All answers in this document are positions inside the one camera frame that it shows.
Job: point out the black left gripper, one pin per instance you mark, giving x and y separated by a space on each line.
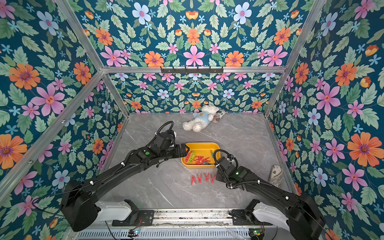
183 153

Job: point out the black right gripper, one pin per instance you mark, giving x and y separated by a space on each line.
220 165

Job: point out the red clothespin placed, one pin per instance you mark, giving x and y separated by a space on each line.
212 178
199 177
207 177
193 181

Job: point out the yellow plastic storage box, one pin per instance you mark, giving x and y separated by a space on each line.
200 155

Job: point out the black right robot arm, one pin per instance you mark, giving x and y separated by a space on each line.
298 214

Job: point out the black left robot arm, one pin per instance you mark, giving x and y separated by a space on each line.
81 203

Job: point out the white plush teddy bear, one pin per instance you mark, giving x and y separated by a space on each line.
201 119

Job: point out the flag print pouch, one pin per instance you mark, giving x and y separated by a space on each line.
276 176

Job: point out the white vent grille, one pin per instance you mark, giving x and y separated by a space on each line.
166 234

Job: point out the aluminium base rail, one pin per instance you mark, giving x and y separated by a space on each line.
192 217

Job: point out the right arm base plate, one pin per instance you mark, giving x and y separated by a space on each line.
243 218

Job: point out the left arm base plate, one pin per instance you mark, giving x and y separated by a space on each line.
141 218

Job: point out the black hook rail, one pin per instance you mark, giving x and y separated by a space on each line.
192 70

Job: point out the aluminium corner post left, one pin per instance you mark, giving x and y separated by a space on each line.
84 40

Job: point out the aluminium corner post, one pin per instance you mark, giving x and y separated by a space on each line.
308 25
84 40

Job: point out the aluminium corner post right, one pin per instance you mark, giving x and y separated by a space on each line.
308 25

